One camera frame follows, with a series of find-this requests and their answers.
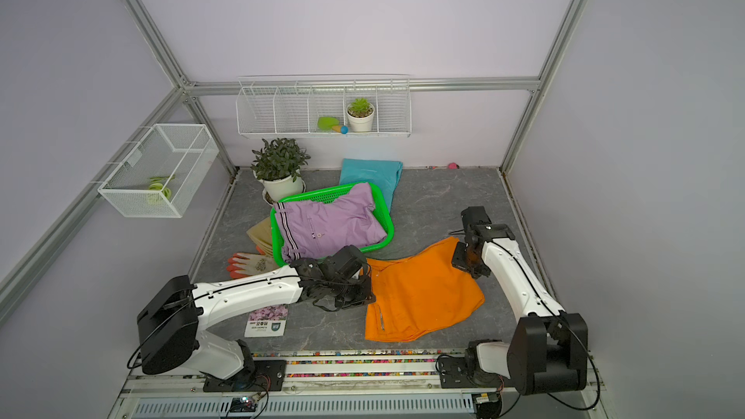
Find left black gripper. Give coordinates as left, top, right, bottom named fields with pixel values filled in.
left=328, top=274, right=374, bottom=310

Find purple pants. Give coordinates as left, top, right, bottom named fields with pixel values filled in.
left=272, top=182, right=389, bottom=263

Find orange pants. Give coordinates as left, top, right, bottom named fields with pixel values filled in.
left=365, top=237, right=485, bottom=343

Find green plastic basket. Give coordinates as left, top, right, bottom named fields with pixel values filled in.
left=270, top=181, right=396, bottom=268

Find khaki pants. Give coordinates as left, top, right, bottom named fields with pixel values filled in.
left=246, top=217, right=274, bottom=256

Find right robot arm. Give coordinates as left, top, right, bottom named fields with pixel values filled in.
left=453, top=224, right=589, bottom=396

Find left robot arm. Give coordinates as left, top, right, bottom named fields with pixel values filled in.
left=127, top=246, right=374, bottom=391

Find teal folded pants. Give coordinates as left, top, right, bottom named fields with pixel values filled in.
left=339, top=158, right=404, bottom=211

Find green item in side basket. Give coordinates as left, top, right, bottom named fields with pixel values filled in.
left=146, top=175, right=176, bottom=205

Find flower seed packet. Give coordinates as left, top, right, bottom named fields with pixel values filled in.
left=244, top=305, right=289, bottom=339

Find red white work glove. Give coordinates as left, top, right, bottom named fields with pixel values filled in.
left=226, top=252, right=279, bottom=279

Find large potted plant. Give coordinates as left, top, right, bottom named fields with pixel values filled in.
left=250, top=138, right=310, bottom=203

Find green toy shovel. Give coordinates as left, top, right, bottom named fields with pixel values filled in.
left=317, top=116, right=348, bottom=135

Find small potted succulent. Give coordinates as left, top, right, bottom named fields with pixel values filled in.
left=347, top=98, right=376, bottom=133

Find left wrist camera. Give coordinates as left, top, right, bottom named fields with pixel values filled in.
left=323, top=246, right=367, bottom=282

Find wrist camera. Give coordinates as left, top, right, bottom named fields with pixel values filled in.
left=460, top=206, right=492, bottom=233
left=323, top=246, right=367, bottom=282

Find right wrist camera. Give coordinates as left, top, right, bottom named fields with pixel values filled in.
left=460, top=206, right=492, bottom=233

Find aluminium mounting rail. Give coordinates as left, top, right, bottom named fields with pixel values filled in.
left=110, top=349, right=610, bottom=418

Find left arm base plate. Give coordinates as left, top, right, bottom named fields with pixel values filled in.
left=203, top=359, right=287, bottom=393

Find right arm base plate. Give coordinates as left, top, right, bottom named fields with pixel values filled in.
left=435, top=354, right=513, bottom=389

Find white wire wall shelf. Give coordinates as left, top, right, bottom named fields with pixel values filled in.
left=236, top=74, right=412, bottom=138

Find white wire side basket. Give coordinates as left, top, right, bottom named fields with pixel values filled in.
left=98, top=123, right=218, bottom=218

